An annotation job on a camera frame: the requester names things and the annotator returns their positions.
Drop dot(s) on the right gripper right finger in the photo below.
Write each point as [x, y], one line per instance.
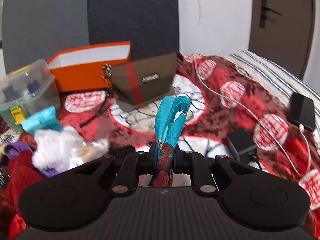
[177, 160]

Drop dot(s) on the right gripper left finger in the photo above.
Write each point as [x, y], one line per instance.
[153, 156]

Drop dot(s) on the teal patterned cloth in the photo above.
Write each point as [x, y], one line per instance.
[169, 123]

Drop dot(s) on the black power adapter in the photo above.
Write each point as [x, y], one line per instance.
[242, 146]

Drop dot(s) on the brown handbag red stripe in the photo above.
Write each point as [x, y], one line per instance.
[138, 83]

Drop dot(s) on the red floral blanket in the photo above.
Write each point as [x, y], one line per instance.
[231, 101]

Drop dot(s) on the teal tissue packet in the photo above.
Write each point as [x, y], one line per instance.
[44, 119]

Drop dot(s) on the orange cardboard box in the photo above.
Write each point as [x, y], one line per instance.
[79, 69]

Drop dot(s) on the striped bed sheet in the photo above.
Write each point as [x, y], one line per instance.
[275, 79]

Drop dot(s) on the black smartphone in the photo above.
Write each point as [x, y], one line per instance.
[301, 111]

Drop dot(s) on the red knitted cloth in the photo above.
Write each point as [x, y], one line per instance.
[22, 174]

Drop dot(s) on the dark blue felt panel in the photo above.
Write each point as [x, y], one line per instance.
[151, 26]

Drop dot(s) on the clear plastic storage box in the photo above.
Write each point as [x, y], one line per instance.
[26, 91]

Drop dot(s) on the purple cloth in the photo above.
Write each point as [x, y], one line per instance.
[13, 150]

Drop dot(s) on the grey felt panel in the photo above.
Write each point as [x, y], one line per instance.
[37, 29]

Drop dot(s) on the brown door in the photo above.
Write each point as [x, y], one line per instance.
[286, 40]

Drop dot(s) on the black door handle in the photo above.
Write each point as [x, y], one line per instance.
[263, 13]

